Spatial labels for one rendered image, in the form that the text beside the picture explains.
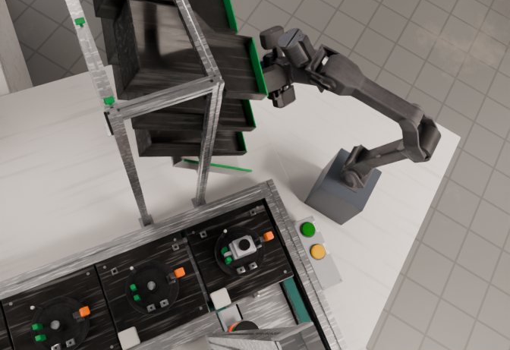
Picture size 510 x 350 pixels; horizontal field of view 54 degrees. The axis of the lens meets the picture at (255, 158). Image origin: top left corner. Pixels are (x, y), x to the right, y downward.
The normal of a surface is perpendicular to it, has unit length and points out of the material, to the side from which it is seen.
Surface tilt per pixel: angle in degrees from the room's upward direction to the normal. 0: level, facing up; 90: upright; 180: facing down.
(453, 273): 0
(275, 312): 0
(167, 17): 90
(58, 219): 0
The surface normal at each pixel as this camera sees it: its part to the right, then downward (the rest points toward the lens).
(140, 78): 0.23, 0.93
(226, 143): 0.54, -0.37
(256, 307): 0.14, -0.33
